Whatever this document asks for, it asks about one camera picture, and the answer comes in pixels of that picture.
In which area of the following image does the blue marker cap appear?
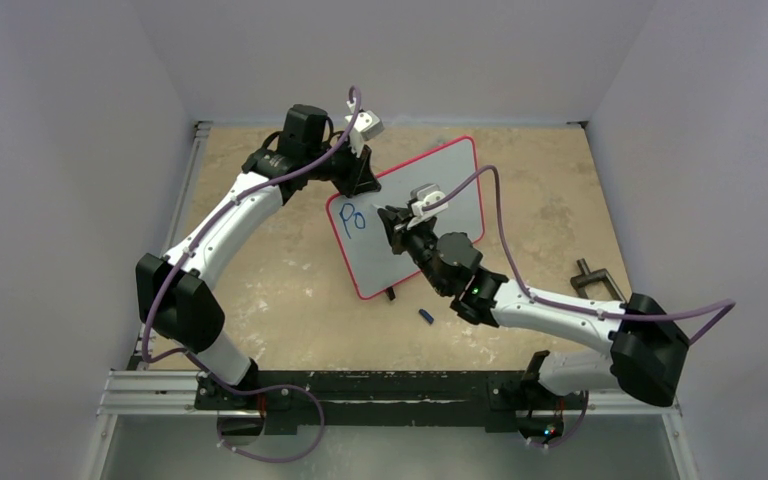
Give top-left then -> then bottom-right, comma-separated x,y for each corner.
418,309 -> 434,325

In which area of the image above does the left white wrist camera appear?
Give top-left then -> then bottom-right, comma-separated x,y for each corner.
348,109 -> 385,157

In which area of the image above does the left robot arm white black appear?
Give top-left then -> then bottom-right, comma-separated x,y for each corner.
135,100 -> 384,409

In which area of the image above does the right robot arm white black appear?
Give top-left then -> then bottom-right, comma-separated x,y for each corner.
377,206 -> 690,407

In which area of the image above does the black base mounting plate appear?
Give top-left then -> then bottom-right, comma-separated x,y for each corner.
194,370 -> 585,437

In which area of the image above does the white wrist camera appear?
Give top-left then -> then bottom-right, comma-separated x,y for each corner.
406,183 -> 449,230
348,109 -> 385,157

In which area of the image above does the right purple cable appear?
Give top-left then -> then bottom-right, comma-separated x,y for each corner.
421,165 -> 736,452

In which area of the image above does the aluminium frame rail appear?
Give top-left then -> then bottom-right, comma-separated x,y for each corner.
79,120 -> 215,479

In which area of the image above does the red framed whiteboard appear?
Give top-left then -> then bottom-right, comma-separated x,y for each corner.
325,135 -> 486,301

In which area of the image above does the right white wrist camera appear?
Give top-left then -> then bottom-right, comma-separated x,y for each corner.
406,183 -> 449,230

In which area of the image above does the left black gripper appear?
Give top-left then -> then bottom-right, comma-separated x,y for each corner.
307,134 -> 379,200

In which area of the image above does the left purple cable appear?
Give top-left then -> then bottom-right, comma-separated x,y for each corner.
140,86 -> 363,465

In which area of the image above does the dark metal clamp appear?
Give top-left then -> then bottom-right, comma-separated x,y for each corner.
569,258 -> 627,303

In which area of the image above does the purple cable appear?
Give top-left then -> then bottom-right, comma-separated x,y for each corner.
140,86 -> 363,465
421,165 -> 736,452

